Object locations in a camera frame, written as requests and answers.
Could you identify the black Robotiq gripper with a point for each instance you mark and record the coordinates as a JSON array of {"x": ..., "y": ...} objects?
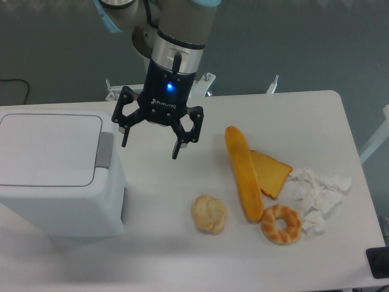
[{"x": 163, "y": 100}]

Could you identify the white push-lid trash can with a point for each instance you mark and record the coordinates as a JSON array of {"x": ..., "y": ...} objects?
[{"x": 60, "y": 170}]

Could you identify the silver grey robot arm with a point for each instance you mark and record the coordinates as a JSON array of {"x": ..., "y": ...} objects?
[{"x": 175, "y": 35}]

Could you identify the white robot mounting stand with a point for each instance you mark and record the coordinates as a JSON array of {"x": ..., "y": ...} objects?
[{"x": 200, "y": 88}]

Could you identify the long orange baguette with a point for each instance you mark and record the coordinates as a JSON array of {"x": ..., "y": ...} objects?
[{"x": 245, "y": 174}]

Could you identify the round flower bread roll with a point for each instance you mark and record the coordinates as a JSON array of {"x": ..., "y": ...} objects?
[{"x": 209, "y": 214}]

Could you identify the orange toast slice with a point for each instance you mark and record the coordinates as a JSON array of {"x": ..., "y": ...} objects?
[{"x": 271, "y": 173}]

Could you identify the crumpled white tissue paper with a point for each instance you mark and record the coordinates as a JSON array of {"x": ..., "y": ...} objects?
[{"x": 316, "y": 196}]

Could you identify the black device at table edge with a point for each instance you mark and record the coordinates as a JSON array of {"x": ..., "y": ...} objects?
[{"x": 378, "y": 262}]

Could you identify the twisted ring bread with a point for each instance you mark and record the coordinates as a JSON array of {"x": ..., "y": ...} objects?
[{"x": 281, "y": 224}]

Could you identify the white frame post right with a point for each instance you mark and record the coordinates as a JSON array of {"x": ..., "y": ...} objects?
[{"x": 376, "y": 139}]

